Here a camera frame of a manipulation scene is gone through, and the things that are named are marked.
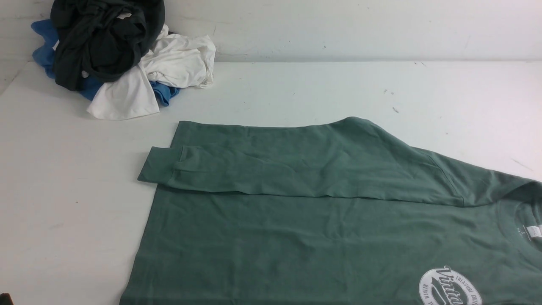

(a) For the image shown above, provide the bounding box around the green long-sleeve top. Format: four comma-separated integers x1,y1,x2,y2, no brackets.
119,117,542,305

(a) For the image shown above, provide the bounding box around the white crumpled garment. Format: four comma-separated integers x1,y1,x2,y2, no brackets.
87,25,216,120

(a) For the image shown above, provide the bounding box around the black crumpled garment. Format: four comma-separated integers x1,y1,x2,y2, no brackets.
50,0,165,91

